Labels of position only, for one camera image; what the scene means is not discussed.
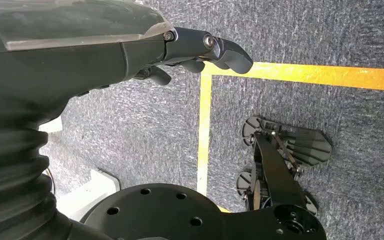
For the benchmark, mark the yellow floor tape strip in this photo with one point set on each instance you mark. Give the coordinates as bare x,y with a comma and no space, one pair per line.
204,132
311,74

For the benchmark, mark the white robot body shell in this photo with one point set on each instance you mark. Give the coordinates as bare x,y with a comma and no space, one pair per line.
86,193

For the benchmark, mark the dark grey robot foot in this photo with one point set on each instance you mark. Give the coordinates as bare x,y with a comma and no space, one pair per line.
306,145

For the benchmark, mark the black round robot hip plate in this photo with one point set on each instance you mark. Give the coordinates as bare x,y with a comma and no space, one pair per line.
159,215

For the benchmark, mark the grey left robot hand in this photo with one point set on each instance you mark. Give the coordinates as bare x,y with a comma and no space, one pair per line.
62,59

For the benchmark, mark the ribbed grey left arm sleeve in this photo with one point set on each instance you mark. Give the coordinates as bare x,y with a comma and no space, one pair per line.
10,179

